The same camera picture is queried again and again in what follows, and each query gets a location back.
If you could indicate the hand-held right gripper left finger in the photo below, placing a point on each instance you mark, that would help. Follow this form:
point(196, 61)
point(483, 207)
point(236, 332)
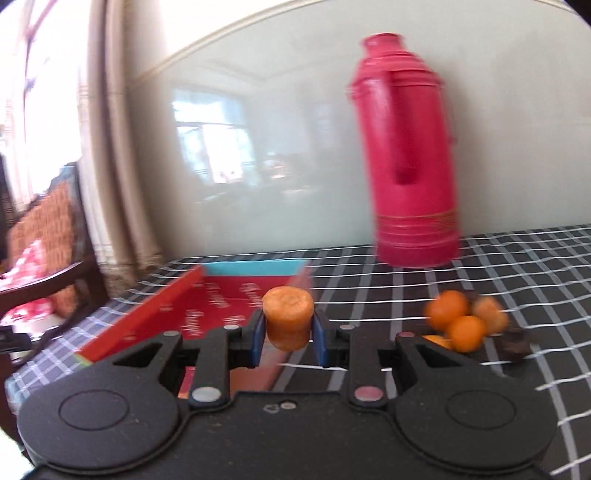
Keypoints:
point(258, 339)

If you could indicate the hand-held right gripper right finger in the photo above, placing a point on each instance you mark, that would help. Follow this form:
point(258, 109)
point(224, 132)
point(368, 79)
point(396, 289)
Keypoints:
point(320, 339)

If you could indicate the red cardboard box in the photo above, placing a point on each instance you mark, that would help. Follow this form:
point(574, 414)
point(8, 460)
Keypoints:
point(184, 309)

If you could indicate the large orange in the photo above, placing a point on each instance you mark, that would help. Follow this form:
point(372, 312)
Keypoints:
point(447, 309)

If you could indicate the dark brown date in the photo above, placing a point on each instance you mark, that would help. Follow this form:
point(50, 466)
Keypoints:
point(515, 344)

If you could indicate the pink checkered cloth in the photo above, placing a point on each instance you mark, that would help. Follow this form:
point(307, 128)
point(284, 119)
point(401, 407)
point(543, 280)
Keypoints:
point(32, 267)

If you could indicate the wooden sofa with orange cushion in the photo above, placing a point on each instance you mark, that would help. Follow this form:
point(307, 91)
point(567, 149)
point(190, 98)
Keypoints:
point(51, 230)

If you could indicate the red thermos flask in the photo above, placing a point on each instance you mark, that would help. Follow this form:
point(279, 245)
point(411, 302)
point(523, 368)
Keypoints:
point(408, 152)

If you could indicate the black checkered tablecloth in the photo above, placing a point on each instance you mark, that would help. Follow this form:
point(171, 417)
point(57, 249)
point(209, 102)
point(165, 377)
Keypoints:
point(531, 277)

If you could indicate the beige embroidered curtain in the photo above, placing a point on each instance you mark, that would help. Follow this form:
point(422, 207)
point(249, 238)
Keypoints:
point(124, 138)

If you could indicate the window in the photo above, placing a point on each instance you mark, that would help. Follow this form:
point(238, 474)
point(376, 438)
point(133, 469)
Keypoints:
point(37, 69)

